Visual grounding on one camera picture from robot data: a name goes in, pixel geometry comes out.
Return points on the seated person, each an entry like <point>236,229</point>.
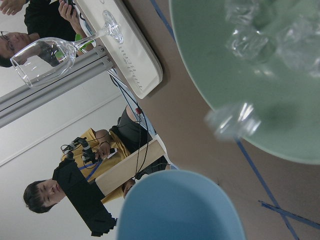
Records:
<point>43,19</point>

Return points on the cream bear tray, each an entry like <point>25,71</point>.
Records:
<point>134,58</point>

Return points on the person in yellow shirt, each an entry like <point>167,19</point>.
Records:
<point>86,159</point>

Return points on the light green bowl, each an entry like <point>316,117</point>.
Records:
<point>286,101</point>

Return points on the falling clear ice cube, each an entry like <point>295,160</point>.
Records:
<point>233,121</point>

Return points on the clear wine glass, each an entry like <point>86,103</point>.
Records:
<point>47,59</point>

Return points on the light blue plastic cup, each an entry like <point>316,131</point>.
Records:
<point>178,205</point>

